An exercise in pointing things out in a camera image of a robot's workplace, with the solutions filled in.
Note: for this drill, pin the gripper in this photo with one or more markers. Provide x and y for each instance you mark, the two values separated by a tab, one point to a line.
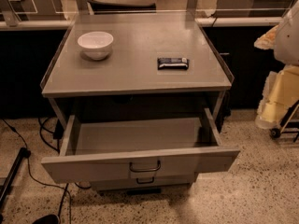
287	39

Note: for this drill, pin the grey top drawer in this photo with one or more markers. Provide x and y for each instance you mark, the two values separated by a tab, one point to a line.
138	149

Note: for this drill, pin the grey drawer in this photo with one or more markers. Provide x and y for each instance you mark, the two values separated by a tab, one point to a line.
141	183
138	149

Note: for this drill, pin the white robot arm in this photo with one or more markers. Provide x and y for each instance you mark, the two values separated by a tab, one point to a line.
283	39

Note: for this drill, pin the grey cabinet with top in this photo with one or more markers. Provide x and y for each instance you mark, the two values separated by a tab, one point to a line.
139	40

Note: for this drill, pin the grey lower drawer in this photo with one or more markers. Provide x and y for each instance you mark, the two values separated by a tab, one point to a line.
141	183

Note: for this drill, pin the white ceramic bowl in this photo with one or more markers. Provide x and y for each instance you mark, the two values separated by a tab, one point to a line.
96	45

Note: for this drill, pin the black floor stand bar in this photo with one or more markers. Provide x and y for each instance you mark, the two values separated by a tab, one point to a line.
7	181

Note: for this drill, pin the black round object floor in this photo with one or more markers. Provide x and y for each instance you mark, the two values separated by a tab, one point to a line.
48	219

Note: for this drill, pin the wheeled cart frame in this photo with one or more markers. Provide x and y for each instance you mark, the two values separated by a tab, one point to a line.
289	124

